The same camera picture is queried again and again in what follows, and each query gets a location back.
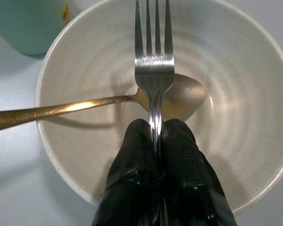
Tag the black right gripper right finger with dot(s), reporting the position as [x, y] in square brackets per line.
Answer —
[188, 179]

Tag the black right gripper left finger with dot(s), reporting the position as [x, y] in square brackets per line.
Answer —
[132, 169]

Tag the silver metal fork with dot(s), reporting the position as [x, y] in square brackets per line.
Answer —
[154, 68]

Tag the gold metal spoon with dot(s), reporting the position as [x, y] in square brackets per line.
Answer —
[61, 108]

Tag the white ceramic bowl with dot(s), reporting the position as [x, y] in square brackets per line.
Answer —
[226, 70]

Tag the green cup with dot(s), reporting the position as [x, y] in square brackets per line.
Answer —
[26, 23]

